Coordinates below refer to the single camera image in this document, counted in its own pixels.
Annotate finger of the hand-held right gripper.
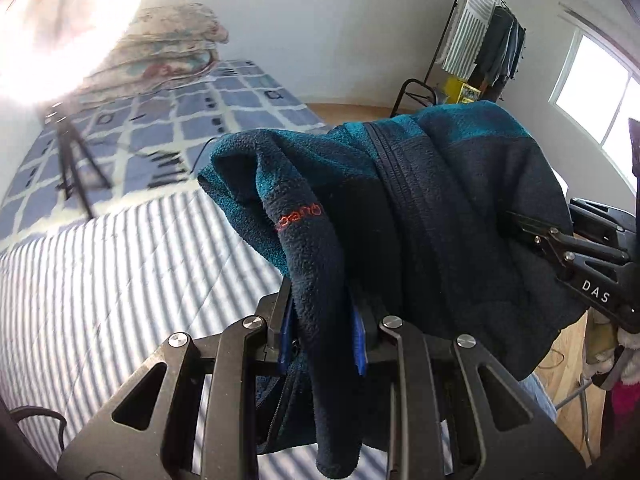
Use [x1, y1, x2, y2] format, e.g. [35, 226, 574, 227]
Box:
[569, 197, 640, 243]
[505, 211, 632, 282]

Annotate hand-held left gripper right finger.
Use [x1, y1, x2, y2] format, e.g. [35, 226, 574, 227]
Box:
[350, 305, 586, 480]

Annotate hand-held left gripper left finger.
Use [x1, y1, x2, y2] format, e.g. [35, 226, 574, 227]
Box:
[57, 280, 296, 480]

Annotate teal plaid fleece blanket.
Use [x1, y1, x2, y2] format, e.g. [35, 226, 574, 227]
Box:
[197, 100, 583, 478]

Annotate dark hanging clothes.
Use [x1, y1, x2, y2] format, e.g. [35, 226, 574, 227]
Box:
[475, 5, 528, 88]

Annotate black clothes rack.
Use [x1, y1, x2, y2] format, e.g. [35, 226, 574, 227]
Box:
[425, 0, 528, 106]

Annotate pink cloth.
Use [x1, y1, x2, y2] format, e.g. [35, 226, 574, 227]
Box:
[612, 380, 640, 441]

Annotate white framed window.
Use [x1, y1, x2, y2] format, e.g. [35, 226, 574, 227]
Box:
[547, 2, 640, 186]

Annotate blue white striped quilt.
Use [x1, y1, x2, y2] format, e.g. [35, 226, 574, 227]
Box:
[0, 185, 556, 480]

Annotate yellow box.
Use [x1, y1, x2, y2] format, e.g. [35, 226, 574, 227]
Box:
[445, 75, 481, 106]

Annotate black metal chair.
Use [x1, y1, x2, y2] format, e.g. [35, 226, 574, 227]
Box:
[390, 78, 451, 116]

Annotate striped hanging cloth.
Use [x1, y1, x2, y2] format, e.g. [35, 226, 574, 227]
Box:
[442, 0, 501, 78]

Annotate blue checked bed sheet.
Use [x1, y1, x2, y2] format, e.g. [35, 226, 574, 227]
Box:
[0, 57, 326, 241]

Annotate black curved bar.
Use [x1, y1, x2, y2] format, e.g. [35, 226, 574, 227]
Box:
[7, 405, 68, 453]

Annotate black tripod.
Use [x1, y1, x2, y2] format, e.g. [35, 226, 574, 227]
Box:
[42, 102, 111, 218]

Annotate folded floral blanket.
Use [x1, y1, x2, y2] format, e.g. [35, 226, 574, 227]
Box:
[107, 2, 231, 91]

